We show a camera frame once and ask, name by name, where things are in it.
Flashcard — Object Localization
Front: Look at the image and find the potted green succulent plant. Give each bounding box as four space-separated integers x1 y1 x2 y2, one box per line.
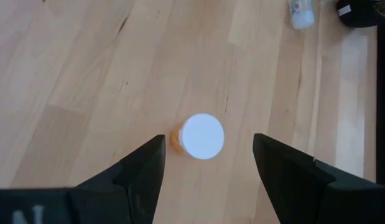
336 0 385 29

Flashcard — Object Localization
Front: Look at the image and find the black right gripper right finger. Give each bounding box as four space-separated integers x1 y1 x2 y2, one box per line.
253 133 385 224

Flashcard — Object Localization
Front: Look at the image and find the orange pill bottle white cap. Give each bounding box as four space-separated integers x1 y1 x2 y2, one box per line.
169 113 226 161

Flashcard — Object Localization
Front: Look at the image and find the black aluminium table frame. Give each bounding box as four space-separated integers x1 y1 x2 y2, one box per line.
376 23 385 186

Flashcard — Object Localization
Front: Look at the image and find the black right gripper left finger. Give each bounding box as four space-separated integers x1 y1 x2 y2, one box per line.
0 134 167 224

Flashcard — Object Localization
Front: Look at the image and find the clear vial with white cap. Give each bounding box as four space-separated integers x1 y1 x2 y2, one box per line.
288 0 315 30

